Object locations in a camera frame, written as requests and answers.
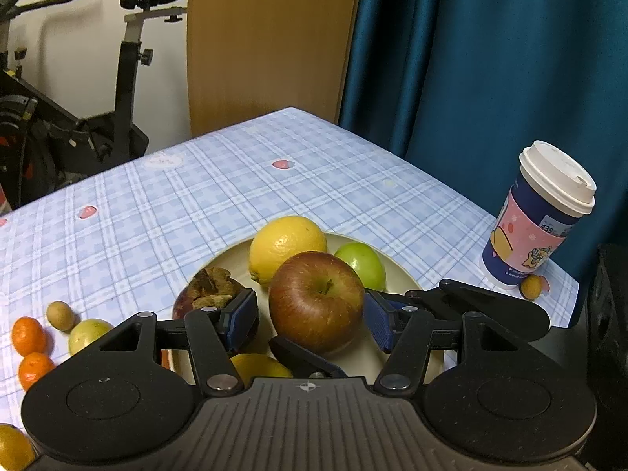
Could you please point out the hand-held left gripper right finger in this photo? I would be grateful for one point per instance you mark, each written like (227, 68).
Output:
(378, 321)

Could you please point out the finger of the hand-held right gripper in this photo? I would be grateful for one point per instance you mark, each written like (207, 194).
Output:
(306, 363)
(490, 304)

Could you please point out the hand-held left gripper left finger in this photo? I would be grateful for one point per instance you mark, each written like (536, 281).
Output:
(243, 319)

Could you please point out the cream oval plate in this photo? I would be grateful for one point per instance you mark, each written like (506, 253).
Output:
(230, 262)

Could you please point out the bright green round fruit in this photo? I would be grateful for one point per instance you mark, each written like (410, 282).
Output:
(362, 265)

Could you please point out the red apple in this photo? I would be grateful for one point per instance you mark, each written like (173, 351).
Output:
(316, 299)

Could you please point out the large round yellow lemon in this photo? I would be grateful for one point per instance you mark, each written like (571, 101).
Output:
(288, 250)

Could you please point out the small orange mandarin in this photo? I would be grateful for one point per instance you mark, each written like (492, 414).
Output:
(34, 370)
(28, 336)

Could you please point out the tiny yellow kumquat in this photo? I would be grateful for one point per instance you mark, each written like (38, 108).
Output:
(531, 287)

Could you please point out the dark purple mangosteen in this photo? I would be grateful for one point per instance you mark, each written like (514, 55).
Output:
(191, 304)

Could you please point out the paper cup with white lid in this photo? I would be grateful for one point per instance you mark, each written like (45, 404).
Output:
(535, 225)

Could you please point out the yellowish green round fruit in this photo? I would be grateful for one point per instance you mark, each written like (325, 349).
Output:
(91, 334)

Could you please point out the small brown longan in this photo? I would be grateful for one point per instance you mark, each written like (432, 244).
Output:
(60, 315)

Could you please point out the black exercise bike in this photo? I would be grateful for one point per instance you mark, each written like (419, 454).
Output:
(122, 108)

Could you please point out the dark blue curtain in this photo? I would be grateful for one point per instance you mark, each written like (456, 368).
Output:
(466, 59)

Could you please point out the large orange mandarin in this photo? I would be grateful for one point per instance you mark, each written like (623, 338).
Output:
(12, 446)

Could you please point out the wooden board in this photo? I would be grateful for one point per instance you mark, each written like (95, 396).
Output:
(270, 39)

